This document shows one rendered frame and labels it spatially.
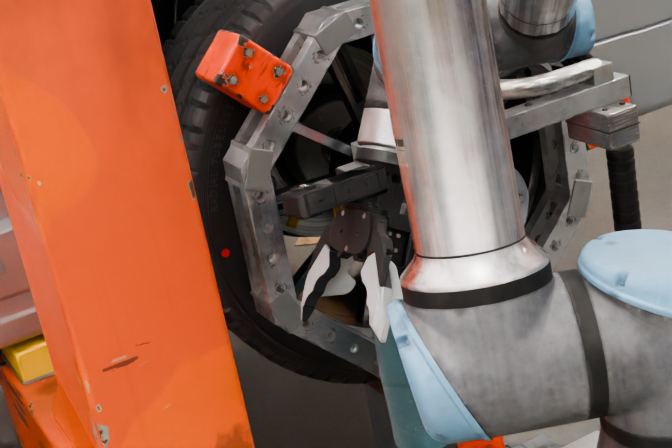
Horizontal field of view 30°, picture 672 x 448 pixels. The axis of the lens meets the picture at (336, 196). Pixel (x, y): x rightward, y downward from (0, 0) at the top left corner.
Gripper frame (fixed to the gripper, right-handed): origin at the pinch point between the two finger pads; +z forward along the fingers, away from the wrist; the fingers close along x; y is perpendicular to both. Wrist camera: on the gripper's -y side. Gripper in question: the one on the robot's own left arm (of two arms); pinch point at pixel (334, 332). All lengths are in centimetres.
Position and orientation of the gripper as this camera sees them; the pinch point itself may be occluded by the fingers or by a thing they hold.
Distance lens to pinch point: 134.7
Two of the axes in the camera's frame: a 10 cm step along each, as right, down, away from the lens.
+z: -2.1, 9.8, -0.7
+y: 8.0, 2.1, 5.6
